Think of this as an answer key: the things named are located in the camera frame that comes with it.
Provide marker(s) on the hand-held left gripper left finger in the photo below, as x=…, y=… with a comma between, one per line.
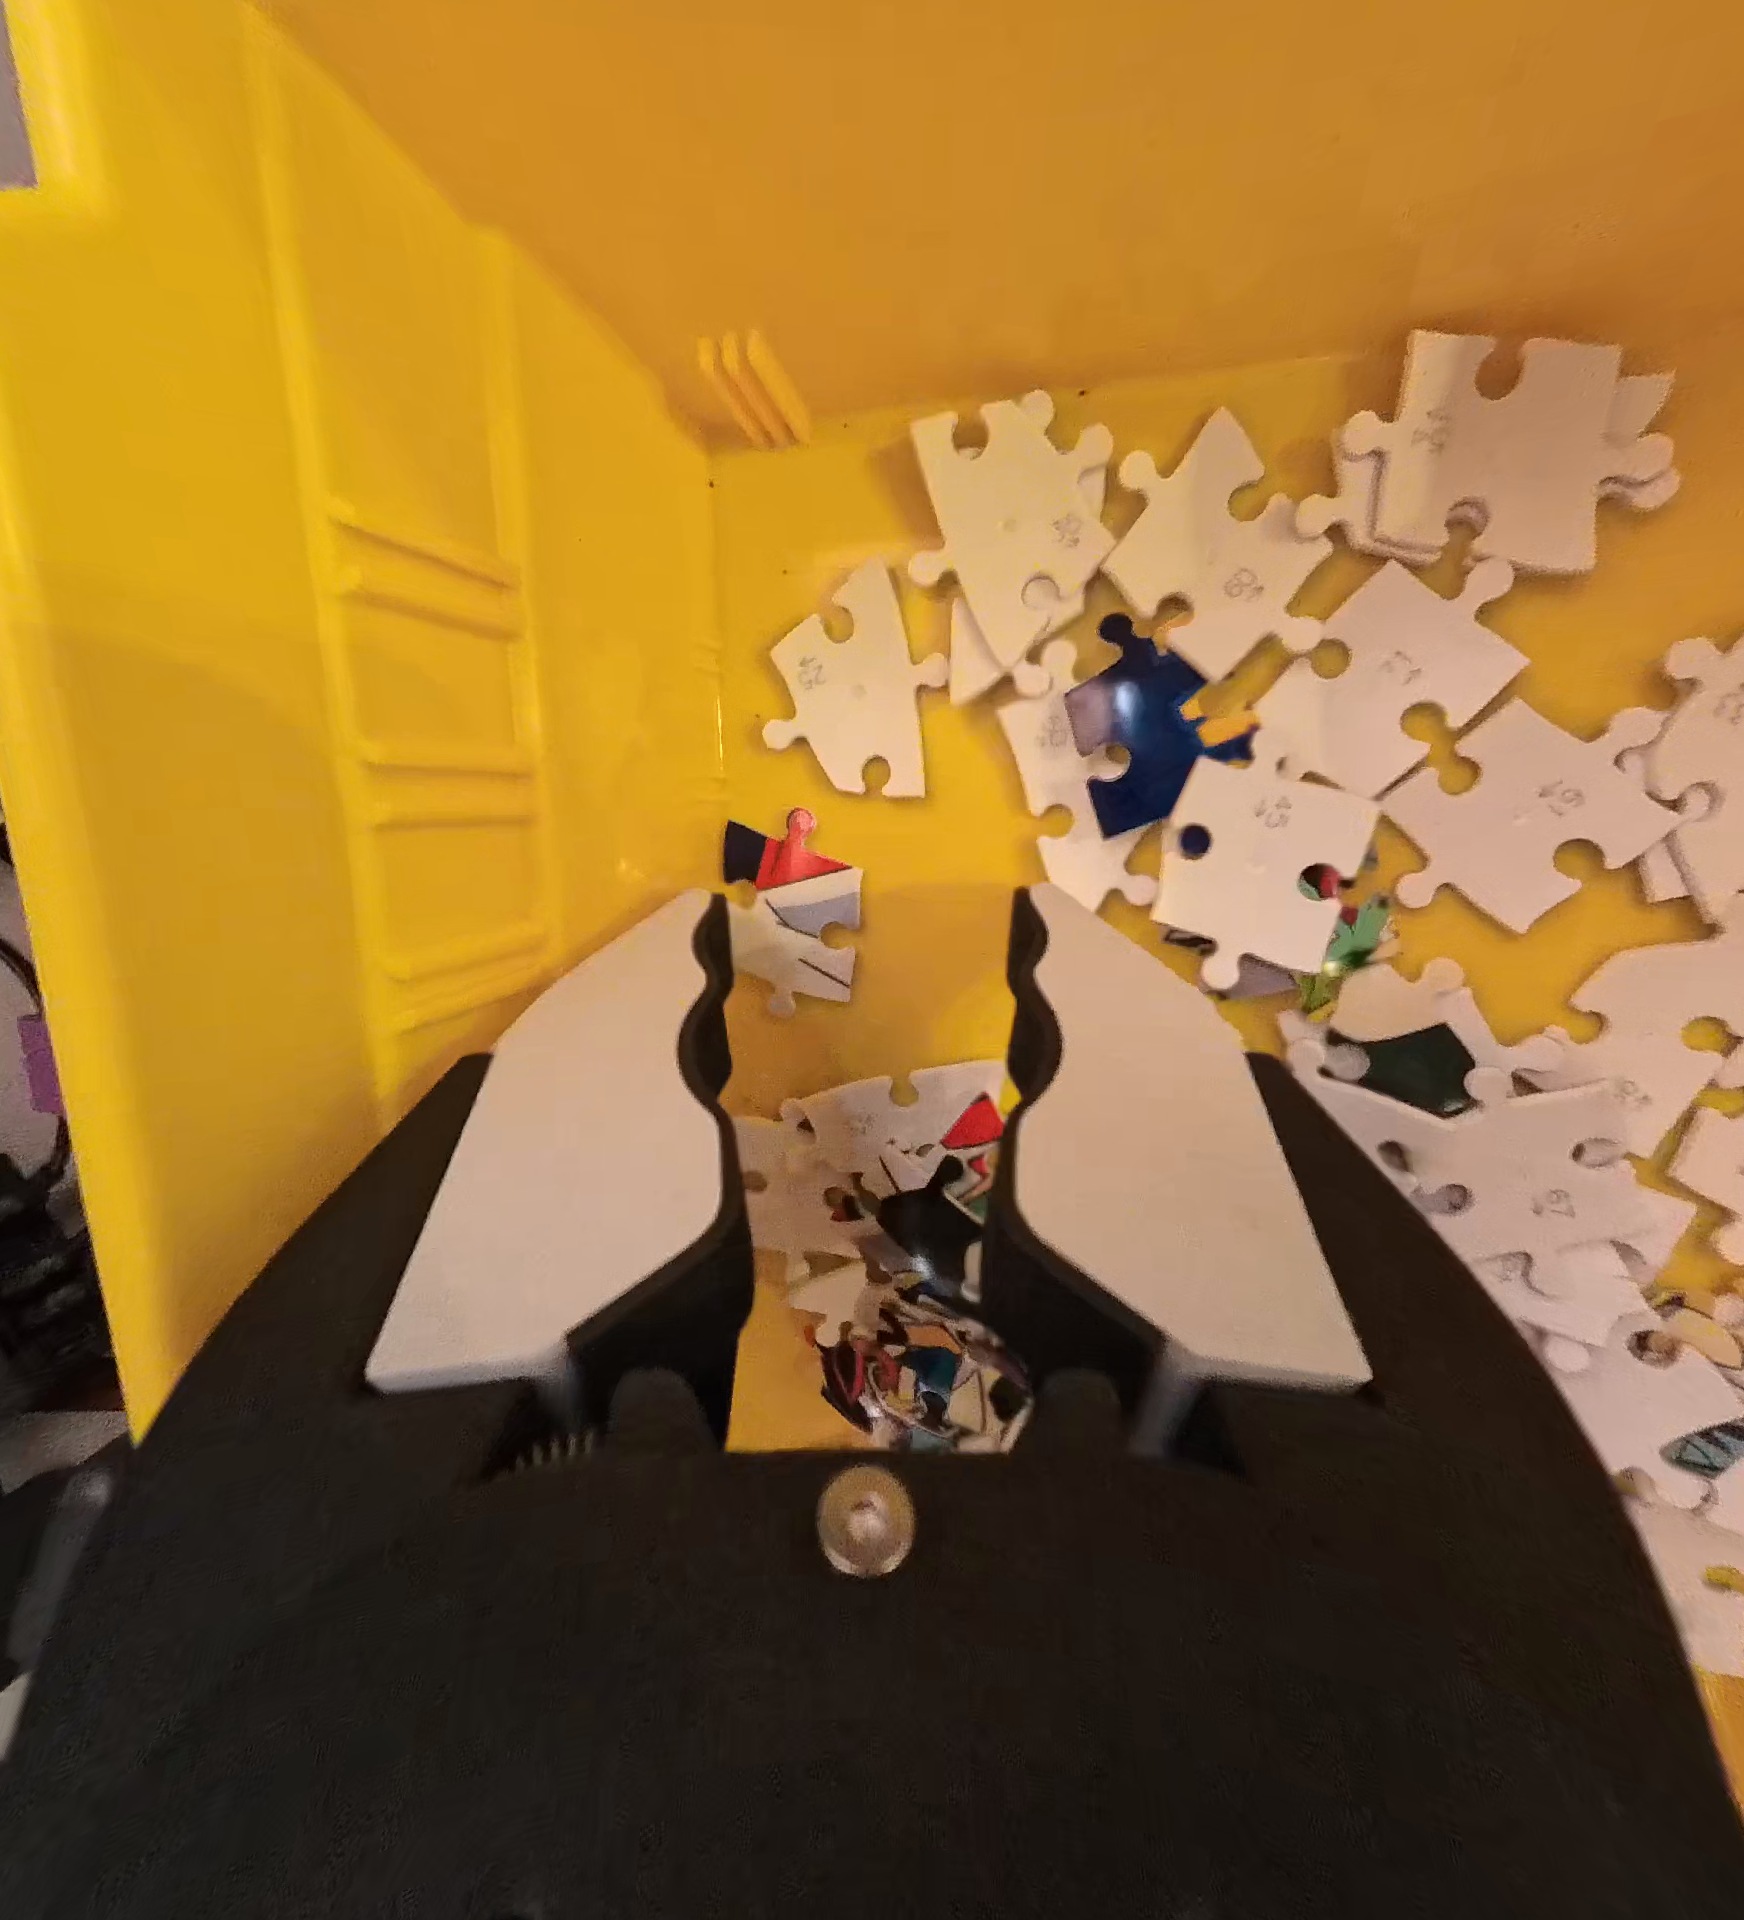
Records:
x=556, y=1198

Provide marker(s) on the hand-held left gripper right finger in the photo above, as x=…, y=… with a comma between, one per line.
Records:
x=1174, y=1198

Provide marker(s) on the yellow plastic bin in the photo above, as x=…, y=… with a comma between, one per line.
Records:
x=514, y=450

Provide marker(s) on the pile of puzzle pieces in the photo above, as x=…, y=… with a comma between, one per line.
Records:
x=1503, y=433

